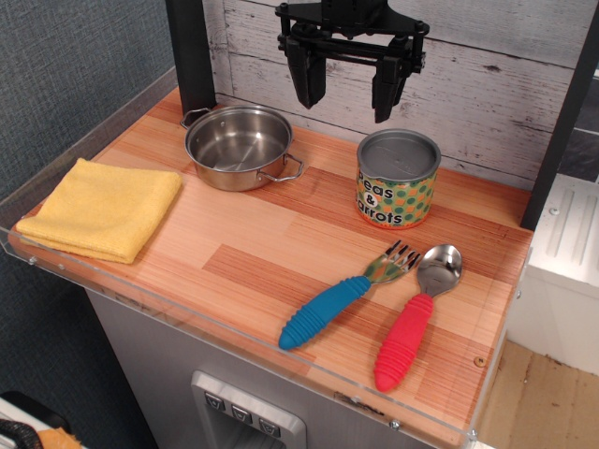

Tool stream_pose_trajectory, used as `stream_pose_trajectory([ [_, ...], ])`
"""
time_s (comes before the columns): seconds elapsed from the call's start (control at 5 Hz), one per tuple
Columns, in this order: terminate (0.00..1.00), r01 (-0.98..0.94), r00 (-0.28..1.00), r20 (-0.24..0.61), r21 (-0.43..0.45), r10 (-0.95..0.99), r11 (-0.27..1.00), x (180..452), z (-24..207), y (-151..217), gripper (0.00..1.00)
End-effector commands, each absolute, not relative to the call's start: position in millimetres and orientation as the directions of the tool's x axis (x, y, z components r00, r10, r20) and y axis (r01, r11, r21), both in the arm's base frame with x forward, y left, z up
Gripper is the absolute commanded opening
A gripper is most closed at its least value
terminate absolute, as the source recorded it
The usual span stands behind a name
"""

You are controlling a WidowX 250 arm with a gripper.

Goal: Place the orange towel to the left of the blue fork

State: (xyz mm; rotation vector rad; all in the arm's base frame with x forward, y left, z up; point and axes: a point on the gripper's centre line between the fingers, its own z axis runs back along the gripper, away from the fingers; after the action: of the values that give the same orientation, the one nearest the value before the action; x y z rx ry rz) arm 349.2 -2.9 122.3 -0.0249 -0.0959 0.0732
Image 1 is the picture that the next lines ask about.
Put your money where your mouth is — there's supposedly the red handled spoon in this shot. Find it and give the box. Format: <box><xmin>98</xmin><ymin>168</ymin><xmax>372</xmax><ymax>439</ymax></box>
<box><xmin>373</xmin><ymin>243</ymin><xmax>462</xmax><ymax>392</ymax></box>

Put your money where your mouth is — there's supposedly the black right frame post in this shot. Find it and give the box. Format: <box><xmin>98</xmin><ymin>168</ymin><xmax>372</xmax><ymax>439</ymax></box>
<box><xmin>520</xmin><ymin>8</ymin><xmax>598</xmax><ymax>231</ymax></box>

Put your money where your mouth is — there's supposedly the stainless steel pot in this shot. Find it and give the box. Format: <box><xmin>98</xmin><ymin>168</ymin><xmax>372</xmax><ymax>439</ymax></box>
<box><xmin>180</xmin><ymin>106</ymin><xmax>304</xmax><ymax>192</ymax></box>

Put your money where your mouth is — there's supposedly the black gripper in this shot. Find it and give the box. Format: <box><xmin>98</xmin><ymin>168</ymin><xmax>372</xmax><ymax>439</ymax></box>
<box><xmin>275</xmin><ymin>1</ymin><xmax>430</xmax><ymax>123</ymax></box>

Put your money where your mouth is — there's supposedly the clear acrylic table guard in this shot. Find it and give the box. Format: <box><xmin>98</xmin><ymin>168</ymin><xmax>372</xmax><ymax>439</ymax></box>
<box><xmin>2</xmin><ymin>72</ymin><xmax>532</xmax><ymax>448</ymax></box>

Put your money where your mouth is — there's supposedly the blue handled fork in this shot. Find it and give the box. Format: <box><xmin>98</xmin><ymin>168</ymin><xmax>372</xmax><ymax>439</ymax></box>
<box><xmin>278</xmin><ymin>240</ymin><xmax>421</xmax><ymax>350</ymax></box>

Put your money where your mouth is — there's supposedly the peas and carrots can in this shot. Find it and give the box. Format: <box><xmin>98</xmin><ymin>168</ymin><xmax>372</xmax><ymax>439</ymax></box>
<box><xmin>356</xmin><ymin>129</ymin><xmax>441</xmax><ymax>230</ymax></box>

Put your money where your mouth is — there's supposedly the silver dispenser button panel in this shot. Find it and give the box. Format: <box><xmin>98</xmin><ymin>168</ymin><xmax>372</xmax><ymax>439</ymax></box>
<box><xmin>191</xmin><ymin>370</ymin><xmax>308</xmax><ymax>448</ymax></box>

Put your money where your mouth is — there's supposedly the yellow-orange towel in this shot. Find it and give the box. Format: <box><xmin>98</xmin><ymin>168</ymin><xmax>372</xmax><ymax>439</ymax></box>
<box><xmin>16</xmin><ymin>159</ymin><xmax>183</xmax><ymax>264</ymax></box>

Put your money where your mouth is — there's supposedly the black and orange corner object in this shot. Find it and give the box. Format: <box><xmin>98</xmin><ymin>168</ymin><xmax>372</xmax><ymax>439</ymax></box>
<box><xmin>1</xmin><ymin>391</ymin><xmax>85</xmax><ymax>448</ymax></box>

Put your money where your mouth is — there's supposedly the grey toy cabinet front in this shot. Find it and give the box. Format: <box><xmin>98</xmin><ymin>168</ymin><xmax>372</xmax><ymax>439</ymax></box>
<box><xmin>84</xmin><ymin>287</ymin><xmax>450</xmax><ymax>449</ymax></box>

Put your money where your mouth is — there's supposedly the white toy sink unit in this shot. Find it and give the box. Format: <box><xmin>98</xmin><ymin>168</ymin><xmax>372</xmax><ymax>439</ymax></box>
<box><xmin>506</xmin><ymin>174</ymin><xmax>598</xmax><ymax>374</ymax></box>

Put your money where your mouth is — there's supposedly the black frame post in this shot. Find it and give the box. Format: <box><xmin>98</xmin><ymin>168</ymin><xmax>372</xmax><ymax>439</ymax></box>
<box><xmin>165</xmin><ymin>0</ymin><xmax>216</xmax><ymax>113</ymax></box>
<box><xmin>520</xmin><ymin>8</ymin><xmax>598</xmax><ymax>231</ymax></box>

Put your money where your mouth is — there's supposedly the black left frame post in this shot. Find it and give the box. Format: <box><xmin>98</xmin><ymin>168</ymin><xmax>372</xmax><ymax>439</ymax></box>
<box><xmin>165</xmin><ymin>0</ymin><xmax>216</xmax><ymax>113</ymax></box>

